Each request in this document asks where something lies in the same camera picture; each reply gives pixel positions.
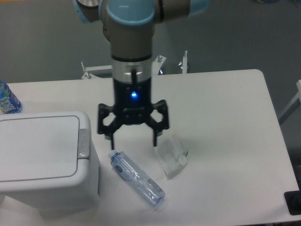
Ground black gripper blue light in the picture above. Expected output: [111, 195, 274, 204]
[97, 77, 170, 150]

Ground white push-lid trash can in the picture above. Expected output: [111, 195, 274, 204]
[0, 111, 100, 210]

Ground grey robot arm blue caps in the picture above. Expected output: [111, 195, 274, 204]
[73, 0, 209, 145]

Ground crumpled white plastic wrapper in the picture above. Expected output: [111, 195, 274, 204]
[154, 134, 189, 179]

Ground empty clear plastic bottle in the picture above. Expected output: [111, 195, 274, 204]
[108, 150, 166, 207]

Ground blue labelled water bottle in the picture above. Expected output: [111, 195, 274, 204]
[0, 81, 22, 114]

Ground black object at table corner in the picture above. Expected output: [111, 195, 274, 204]
[284, 190, 301, 216]

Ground white metal base frame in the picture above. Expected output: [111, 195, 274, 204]
[81, 50, 189, 80]

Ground white metal frame right edge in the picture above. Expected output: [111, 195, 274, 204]
[278, 80, 301, 125]

